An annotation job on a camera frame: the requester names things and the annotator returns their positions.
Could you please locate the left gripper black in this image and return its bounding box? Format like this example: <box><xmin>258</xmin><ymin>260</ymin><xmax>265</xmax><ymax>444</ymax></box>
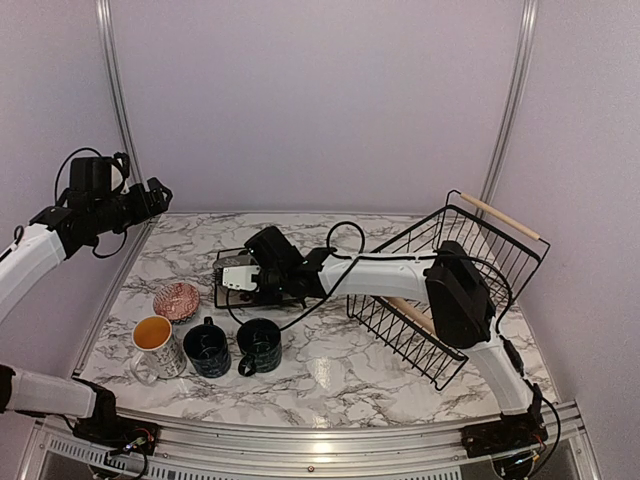
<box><xmin>90</xmin><ymin>176</ymin><xmax>171</xmax><ymax>234</ymax></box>

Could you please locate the square patterned plate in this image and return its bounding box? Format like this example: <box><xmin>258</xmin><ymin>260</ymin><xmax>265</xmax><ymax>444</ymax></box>
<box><xmin>213</xmin><ymin>248</ymin><xmax>306</xmax><ymax>309</ymax></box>

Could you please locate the dark green mug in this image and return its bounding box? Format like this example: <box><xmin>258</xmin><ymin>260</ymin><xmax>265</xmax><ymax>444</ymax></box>
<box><xmin>236</xmin><ymin>318</ymin><xmax>282</xmax><ymax>377</ymax></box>

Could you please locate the dark blue mug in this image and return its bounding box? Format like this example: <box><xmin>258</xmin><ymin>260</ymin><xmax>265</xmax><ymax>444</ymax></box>
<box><xmin>183</xmin><ymin>316</ymin><xmax>231</xmax><ymax>379</ymax></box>

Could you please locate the red white patterned bowl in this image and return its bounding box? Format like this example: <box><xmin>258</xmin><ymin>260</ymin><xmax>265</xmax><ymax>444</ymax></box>
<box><xmin>153</xmin><ymin>282</ymin><xmax>200</xmax><ymax>324</ymax></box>

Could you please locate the white patterned mug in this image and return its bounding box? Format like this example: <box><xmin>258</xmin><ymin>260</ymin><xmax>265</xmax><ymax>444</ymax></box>
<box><xmin>130</xmin><ymin>316</ymin><xmax>187</xmax><ymax>386</ymax></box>

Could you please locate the black round plate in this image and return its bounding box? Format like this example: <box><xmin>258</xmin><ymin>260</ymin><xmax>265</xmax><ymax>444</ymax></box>
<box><xmin>212</xmin><ymin>248</ymin><xmax>257</xmax><ymax>284</ymax></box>

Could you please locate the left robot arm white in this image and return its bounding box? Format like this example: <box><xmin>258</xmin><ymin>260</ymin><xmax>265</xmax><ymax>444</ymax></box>
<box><xmin>1</xmin><ymin>147</ymin><xmax>173</xmax><ymax>445</ymax></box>

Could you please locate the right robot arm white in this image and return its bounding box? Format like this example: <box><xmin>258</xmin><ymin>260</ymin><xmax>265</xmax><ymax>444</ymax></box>
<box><xmin>232</xmin><ymin>226</ymin><xmax>541</xmax><ymax>448</ymax></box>

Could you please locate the aluminium frame post left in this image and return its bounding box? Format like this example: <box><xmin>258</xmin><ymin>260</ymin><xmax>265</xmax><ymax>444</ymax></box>
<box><xmin>95</xmin><ymin>0</ymin><xmax>142</xmax><ymax>182</ymax></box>

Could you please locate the aluminium frame post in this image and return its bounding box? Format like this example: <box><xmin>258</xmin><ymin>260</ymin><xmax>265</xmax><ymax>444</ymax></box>
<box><xmin>480</xmin><ymin>0</ymin><xmax>539</xmax><ymax>203</ymax></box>
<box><xmin>95</xmin><ymin>0</ymin><xmax>142</xmax><ymax>182</ymax></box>

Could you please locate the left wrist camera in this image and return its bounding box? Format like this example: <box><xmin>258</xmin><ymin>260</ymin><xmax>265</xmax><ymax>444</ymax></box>
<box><xmin>111</xmin><ymin>152</ymin><xmax>131</xmax><ymax>195</ymax></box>

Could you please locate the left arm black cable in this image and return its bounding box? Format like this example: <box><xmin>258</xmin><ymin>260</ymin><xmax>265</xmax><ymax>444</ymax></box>
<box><xmin>53</xmin><ymin>146</ymin><xmax>129</xmax><ymax>260</ymax></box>

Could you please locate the front wooden rack handle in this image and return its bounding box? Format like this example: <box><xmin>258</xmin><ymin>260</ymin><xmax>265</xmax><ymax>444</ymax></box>
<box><xmin>388</xmin><ymin>297</ymin><xmax>435</xmax><ymax>335</ymax></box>

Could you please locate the wooden rack handle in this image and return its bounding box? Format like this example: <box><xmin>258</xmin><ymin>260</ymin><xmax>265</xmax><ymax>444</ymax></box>
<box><xmin>388</xmin><ymin>297</ymin><xmax>435</xmax><ymax>335</ymax></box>
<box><xmin>459</xmin><ymin>193</ymin><xmax>540</xmax><ymax>241</ymax></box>

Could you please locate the rear wooden rack handle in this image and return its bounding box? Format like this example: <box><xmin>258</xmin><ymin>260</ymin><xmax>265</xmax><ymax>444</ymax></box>
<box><xmin>459</xmin><ymin>193</ymin><xmax>540</xmax><ymax>241</ymax></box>

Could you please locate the black wire dish rack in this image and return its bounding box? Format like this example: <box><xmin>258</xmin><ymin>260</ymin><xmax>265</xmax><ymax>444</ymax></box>
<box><xmin>346</xmin><ymin>200</ymin><xmax>550</xmax><ymax>390</ymax></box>

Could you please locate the aluminium frame post right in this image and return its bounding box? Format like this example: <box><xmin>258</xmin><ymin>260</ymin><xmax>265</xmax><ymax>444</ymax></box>
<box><xmin>480</xmin><ymin>0</ymin><xmax>539</xmax><ymax>203</ymax></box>

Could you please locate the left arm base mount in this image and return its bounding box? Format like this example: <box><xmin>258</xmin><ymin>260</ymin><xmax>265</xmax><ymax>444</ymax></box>
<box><xmin>72</xmin><ymin>378</ymin><xmax>159</xmax><ymax>455</ymax></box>

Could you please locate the aluminium front table rail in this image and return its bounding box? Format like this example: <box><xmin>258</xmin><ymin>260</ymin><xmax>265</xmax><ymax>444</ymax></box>
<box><xmin>29</xmin><ymin>404</ymin><xmax>601</xmax><ymax>480</ymax></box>

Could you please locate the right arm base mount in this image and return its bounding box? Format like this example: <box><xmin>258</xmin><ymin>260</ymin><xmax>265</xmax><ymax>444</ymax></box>
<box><xmin>461</xmin><ymin>382</ymin><xmax>548</xmax><ymax>458</ymax></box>

